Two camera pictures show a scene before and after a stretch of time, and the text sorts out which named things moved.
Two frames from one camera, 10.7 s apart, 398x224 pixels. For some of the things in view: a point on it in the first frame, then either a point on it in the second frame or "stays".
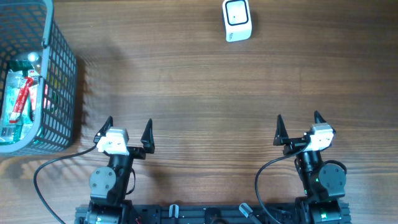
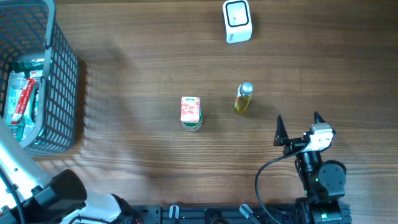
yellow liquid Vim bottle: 35,59 -> 244,93
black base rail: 212,214 stays
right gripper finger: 318,117 stays
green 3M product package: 20,106 stays
